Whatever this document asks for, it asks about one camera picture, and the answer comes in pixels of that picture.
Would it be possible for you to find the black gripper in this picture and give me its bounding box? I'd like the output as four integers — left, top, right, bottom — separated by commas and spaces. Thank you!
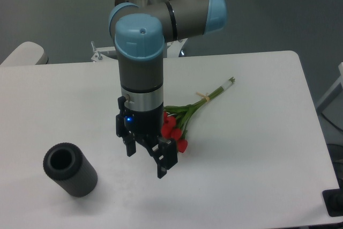
116, 96, 178, 179

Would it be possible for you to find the red tulip bouquet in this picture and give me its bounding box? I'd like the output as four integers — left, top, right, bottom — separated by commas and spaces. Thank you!
161, 77, 236, 153

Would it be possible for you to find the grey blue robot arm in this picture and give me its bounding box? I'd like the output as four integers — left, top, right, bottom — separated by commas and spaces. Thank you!
109, 0, 228, 178

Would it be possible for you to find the dark grey ribbed vase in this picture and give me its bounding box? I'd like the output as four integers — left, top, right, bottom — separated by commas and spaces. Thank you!
43, 142, 98, 197

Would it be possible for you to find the white chair armrest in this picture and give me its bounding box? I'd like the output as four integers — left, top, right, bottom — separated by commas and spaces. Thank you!
1, 41, 49, 67

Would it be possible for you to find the black device at table edge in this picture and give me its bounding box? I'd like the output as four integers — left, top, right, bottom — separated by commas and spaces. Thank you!
322, 189, 342, 217

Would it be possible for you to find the white furniture at right edge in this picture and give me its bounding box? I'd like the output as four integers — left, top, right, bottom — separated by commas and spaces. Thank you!
315, 63, 342, 114

